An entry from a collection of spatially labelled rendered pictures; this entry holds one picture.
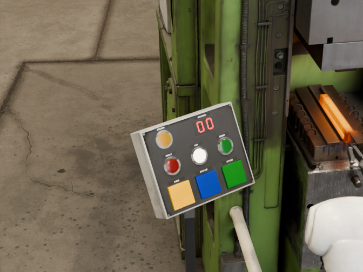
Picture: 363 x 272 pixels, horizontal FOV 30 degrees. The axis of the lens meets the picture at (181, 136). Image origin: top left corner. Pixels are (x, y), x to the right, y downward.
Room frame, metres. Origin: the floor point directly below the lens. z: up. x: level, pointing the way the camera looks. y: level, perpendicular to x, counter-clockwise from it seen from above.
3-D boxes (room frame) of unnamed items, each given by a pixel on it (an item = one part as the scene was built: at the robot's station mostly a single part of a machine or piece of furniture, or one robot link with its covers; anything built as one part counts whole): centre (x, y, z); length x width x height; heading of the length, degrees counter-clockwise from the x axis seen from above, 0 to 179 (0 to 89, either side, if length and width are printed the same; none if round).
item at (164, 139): (1.77, 0.05, 1.16); 0.05 x 0.03 x 0.04; 96
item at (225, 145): (1.83, -0.14, 1.09); 0.05 x 0.03 x 0.04; 96
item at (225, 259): (2.07, -0.19, 0.36); 0.09 x 0.07 x 0.12; 96
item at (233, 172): (1.80, -0.16, 1.01); 0.07 x 0.05 x 0.07; 121
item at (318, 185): (2.22, -0.59, 0.69); 0.56 x 0.38 x 0.45; 6
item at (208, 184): (1.74, -0.08, 1.01); 0.07 x 0.05 x 0.07; 121
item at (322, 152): (2.20, -0.54, 0.96); 0.42 x 0.20 x 0.09; 6
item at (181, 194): (1.69, 0.01, 1.01); 0.07 x 0.05 x 0.07; 121
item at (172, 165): (1.73, 0.03, 1.09); 0.05 x 0.03 x 0.04; 96
